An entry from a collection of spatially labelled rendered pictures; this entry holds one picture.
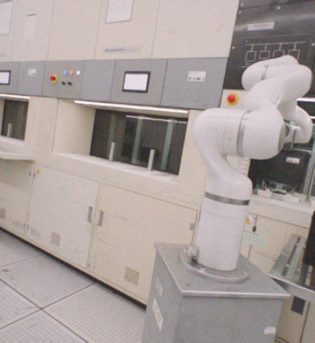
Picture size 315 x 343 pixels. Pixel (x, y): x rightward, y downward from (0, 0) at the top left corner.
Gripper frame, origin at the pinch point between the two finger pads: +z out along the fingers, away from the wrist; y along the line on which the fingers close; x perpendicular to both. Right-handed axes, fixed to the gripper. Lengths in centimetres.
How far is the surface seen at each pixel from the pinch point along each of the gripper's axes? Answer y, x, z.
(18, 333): -94, -122, -89
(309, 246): 21, -39, -72
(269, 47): -14, 39, -31
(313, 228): 21, -34, -72
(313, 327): 29, -85, -30
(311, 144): 8, 3, 59
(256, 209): -4.7, -39.0, -30.2
